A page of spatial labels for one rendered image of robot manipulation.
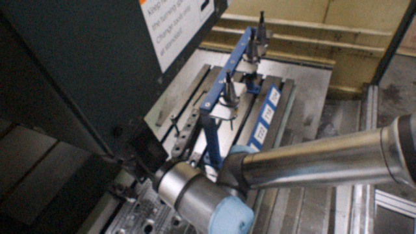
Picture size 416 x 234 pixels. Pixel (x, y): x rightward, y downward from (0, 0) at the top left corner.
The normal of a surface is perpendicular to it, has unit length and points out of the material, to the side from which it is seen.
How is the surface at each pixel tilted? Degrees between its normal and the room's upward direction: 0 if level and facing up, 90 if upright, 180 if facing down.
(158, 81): 90
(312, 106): 24
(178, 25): 90
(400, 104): 0
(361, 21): 90
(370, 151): 47
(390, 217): 0
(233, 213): 11
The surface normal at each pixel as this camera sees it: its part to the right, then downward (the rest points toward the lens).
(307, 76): -0.26, -0.29
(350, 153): -0.78, -0.25
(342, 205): -0.37, -0.69
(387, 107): -0.11, -0.65
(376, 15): -0.40, 0.72
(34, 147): 0.91, 0.24
